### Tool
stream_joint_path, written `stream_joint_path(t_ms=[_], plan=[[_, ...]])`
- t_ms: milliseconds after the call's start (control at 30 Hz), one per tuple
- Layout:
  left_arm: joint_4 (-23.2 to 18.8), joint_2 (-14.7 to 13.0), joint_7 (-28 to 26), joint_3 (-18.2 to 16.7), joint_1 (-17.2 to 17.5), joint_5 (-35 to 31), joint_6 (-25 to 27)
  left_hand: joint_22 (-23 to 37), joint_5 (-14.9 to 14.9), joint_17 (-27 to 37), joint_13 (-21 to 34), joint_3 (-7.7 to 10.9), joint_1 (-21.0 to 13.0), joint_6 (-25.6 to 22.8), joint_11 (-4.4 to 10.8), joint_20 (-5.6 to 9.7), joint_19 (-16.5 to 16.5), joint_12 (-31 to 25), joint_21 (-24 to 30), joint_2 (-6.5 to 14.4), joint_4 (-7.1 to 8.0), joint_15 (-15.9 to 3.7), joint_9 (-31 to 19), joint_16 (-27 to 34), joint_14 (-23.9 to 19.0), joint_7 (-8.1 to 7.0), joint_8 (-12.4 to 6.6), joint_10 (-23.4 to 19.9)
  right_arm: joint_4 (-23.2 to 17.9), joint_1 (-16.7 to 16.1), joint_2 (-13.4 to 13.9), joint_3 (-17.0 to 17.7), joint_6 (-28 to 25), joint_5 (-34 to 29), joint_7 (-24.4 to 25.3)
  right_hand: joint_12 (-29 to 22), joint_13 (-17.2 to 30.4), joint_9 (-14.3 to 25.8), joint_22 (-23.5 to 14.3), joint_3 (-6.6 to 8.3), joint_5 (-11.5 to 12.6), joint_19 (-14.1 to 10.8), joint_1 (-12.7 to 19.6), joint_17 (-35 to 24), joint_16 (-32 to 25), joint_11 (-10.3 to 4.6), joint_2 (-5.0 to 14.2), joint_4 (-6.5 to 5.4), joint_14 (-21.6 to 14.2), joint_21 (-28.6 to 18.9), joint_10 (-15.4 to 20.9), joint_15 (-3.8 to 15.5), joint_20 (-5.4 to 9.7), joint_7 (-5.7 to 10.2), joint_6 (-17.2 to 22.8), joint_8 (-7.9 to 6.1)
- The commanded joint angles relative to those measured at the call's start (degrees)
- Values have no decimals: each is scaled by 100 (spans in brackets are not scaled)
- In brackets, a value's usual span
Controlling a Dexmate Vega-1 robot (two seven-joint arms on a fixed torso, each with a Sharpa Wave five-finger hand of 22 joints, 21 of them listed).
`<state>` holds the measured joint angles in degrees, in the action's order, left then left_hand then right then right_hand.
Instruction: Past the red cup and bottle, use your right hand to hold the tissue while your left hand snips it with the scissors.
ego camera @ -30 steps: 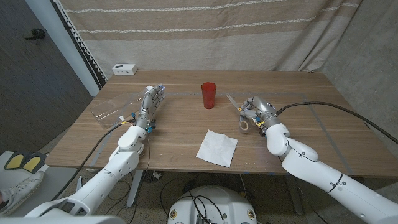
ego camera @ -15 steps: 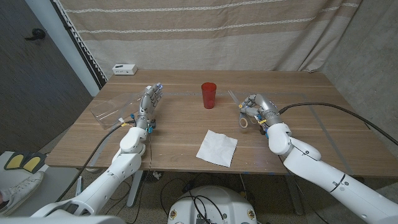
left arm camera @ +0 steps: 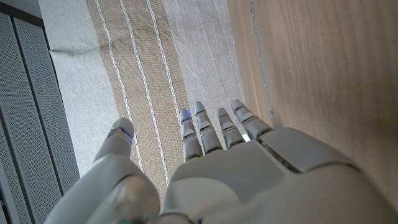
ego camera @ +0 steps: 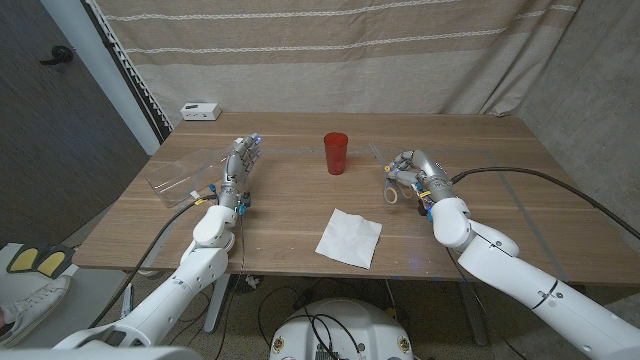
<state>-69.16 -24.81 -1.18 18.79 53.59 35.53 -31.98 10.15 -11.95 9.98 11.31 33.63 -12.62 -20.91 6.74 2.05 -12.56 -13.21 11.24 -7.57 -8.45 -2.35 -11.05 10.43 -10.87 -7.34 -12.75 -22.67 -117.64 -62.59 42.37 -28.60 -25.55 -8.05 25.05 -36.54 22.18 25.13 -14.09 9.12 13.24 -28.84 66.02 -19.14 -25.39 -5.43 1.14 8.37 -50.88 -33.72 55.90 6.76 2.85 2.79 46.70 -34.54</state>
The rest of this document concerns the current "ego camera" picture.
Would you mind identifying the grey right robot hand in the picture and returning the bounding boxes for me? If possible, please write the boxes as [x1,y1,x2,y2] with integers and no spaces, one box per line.
[383,149,459,204]

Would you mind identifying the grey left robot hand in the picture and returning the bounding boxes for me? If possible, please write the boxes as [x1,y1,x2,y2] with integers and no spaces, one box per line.
[217,132,264,209]

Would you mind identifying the grey orange handled scissors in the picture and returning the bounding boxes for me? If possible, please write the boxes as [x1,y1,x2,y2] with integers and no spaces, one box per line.
[368,142,415,205]

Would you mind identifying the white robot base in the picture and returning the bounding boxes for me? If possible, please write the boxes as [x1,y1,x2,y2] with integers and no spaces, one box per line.
[268,298,415,360]

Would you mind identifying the clear plastic bottle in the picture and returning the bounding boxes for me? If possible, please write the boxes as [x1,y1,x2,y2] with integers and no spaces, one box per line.
[144,138,246,209]

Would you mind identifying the red plastic cup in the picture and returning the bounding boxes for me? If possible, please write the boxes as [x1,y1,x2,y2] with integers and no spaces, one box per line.
[323,131,350,176]

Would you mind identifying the white tissue sheet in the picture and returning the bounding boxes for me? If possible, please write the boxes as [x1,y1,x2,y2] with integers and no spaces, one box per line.
[314,208,384,270]

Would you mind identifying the white power box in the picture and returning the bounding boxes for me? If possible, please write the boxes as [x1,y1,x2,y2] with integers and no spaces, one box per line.
[180,102,222,122]

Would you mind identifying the beige striped curtain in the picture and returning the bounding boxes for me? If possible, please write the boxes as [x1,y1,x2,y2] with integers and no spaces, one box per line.
[94,0,584,117]

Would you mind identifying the white table leg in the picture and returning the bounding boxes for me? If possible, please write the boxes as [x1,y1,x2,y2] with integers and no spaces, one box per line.
[203,273,231,334]

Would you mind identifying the grey table leg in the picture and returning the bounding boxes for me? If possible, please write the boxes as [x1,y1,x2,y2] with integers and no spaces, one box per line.
[460,283,490,347]

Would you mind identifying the dark wooden door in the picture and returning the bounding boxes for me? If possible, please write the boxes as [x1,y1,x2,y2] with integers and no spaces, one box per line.
[0,0,151,249]

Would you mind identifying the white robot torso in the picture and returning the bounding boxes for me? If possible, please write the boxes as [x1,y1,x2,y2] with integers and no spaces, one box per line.
[0,346,204,360]

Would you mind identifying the white sneaker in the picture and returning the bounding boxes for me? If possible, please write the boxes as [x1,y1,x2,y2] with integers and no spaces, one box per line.
[0,274,73,347]

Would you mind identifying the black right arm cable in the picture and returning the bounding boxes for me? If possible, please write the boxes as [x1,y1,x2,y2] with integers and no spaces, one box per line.
[449,166,640,241]

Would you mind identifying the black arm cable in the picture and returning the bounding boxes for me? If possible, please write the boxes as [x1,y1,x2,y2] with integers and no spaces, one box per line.
[87,196,219,329]
[449,166,640,241]

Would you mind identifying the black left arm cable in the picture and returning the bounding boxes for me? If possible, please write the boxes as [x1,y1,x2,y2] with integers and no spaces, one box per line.
[87,196,219,329]

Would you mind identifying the black door handle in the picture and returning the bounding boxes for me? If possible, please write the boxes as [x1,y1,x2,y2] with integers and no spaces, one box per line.
[39,45,75,66]

